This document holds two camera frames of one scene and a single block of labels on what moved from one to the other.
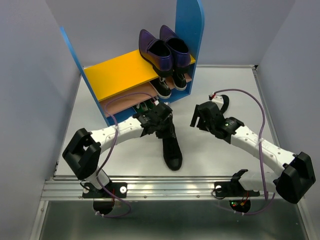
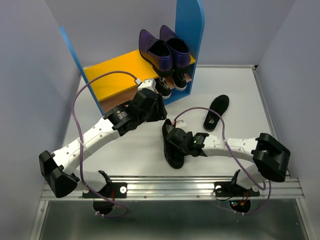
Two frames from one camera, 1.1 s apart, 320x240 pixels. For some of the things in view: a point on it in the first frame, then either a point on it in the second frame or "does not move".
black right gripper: [200, 124] -> [168, 145]
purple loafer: [181, 60] does not move
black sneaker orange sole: [161, 87] does not move
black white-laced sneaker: [179, 80] does not move
